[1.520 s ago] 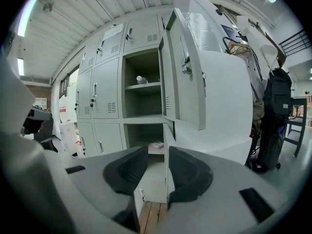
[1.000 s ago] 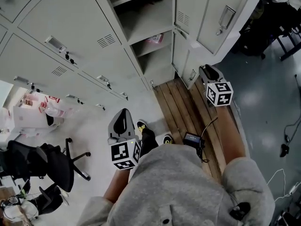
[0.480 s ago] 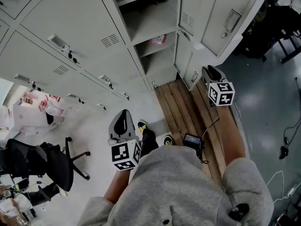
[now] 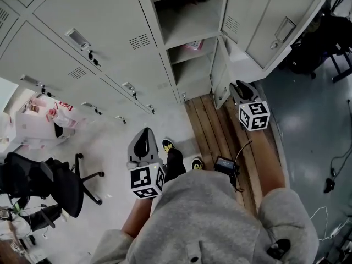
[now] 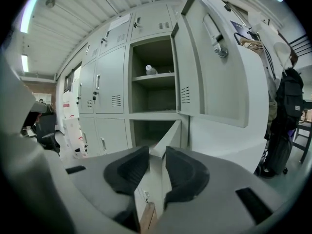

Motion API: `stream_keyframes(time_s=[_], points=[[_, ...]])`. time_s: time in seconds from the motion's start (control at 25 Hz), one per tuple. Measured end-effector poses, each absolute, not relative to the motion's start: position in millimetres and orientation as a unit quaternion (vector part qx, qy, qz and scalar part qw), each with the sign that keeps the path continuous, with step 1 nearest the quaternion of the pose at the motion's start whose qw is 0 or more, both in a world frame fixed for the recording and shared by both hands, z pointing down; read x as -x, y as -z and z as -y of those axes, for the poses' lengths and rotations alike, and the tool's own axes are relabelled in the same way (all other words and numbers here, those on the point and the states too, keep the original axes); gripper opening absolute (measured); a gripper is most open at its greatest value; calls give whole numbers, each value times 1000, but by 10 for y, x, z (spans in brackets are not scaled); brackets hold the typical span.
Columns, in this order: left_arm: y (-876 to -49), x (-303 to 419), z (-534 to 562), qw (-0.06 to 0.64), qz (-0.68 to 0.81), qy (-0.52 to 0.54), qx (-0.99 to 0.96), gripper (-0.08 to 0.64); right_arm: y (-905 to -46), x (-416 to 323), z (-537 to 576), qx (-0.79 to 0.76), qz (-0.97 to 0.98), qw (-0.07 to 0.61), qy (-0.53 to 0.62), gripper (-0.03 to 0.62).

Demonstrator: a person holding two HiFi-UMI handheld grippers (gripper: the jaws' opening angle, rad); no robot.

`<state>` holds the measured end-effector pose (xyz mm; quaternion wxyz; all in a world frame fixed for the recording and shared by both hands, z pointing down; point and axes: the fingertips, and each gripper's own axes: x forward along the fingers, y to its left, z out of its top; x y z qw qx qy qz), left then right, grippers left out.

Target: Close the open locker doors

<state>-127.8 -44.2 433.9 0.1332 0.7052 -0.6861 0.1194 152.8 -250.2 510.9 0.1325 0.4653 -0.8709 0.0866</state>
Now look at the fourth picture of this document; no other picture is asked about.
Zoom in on clear plastic bag red print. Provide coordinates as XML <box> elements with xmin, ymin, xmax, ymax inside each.
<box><xmin>45</xmin><ymin>100</ymin><xmax>89</xmax><ymax>129</ymax></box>

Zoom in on white cable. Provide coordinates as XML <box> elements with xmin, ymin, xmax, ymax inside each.
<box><xmin>310</xmin><ymin>206</ymin><xmax>352</xmax><ymax>241</ymax></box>

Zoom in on grey metal locker cabinet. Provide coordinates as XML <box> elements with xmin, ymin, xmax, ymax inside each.
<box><xmin>0</xmin><ymin>0</ymin><xmax>230</xmax><ymax>125</ymax></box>

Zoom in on black office chair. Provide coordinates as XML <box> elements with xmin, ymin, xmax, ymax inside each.
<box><xmin>26</xmin><ymin>204</ymin><xmax>63</xmax><ymax>229</ymax></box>
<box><xmin>0</xmin><ymin>152</ymin><xmax>106</xmax><ymax>219</ymax></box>

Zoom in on grey sweatshirt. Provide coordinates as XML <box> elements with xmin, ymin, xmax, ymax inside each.
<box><xmin>90</xmin><ymin>170</ymin><xmax>320</xmax><ymax>264</ymax></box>

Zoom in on white-top black-legged table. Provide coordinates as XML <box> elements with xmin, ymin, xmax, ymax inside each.
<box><xmin>331</xmin><ymin>47</ymin><xmax>352</xmax><ymax>84</ymax></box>

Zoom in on person's left shoe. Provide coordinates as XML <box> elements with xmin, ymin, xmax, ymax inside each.
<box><xmin>161</xmin><ymin>138</ymin><xmax>176</xmax><ymax>153</ymax></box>

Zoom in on grey metal locker door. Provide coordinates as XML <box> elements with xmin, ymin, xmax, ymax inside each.
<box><xmin>219</xmin><ymin>0</ymin><xmax>327</xmax><ymax>72</ymax></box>
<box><xmin>102</xmin><ymin>49</ymin><xmax>177</xmax><ymax>109</ymax></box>
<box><xmin>210</xmin><ymin>36</ymin><xmax>231</xmax><ymax>110</ymax></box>

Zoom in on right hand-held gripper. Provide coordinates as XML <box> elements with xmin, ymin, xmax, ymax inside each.
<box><xmin>229</xmin><ymin>79</ymin><xmax>271</xmax><ymax>133</ymax></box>

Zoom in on person's right shoe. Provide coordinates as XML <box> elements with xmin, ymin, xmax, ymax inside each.
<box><xmin>191</xmin><ymin>157</ymin><xmax>205</xmax><ymax>171</ymax></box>

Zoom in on pink package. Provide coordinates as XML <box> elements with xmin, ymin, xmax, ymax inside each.
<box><xmin>180</xmin><ymin>39</ymin><xmax>205</xmax><ymax>52</ymax></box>

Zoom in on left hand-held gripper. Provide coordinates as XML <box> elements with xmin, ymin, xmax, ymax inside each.
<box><xmin>126</xmin><ymin>127</ymin><xmax>166</xmax><ymax>200</ymax></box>

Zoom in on white cardboard carton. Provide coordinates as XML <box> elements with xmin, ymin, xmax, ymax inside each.
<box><xmin>15</xmin><ymin>110</ymin><xmax>76</xmax><ymax>148</ymax></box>

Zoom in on person's left forearm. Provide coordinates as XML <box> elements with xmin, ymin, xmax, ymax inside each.
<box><xmin>122</xmin><ymin>196</ymin><xmax>155</xmax><ymax>239</ymax></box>

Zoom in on black trousers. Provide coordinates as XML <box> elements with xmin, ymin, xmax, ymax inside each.
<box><xmin>164</xmin><ymin>148</ymin><xmax>188</xmax><ymax>185</ymax></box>

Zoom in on person's right forearm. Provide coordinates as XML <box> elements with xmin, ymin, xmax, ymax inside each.
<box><xmin>245</xmin><ymin>129</ymin><xmax>287</xmax><ymax>203</ymax></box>

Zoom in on wooden plank platform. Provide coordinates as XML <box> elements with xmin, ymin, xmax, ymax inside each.
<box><xmin>183</xmin><ymin>93</ymin><xmax>285</xmax><ymax>217</ymax></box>

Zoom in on person's shoe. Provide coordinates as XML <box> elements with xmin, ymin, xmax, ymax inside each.
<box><xmin>161</xmin><ymin>138</ymin><xmax>176</xmax><ymax>153</ymax></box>
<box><xmin>191</xmin><ymin>157</ymin><xmax>205</xmax><ymax>171</ymax></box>

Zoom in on black power adapter cable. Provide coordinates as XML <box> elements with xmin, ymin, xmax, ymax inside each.
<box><xmin>323</xmin><ymin>150</ymin><xmax>352</xmax><ymax>194</ymax></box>

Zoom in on black clip-on device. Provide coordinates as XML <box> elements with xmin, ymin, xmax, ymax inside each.
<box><xmin>266</xmin><ymin>238</ymin><xmax>292</xmax><ymax>260</ymax></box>

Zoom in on black recorder box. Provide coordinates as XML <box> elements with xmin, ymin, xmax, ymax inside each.
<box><xmin>213</xmin><ymin>155</ymin><xmax>241</xmax><ymax>187</ymax></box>

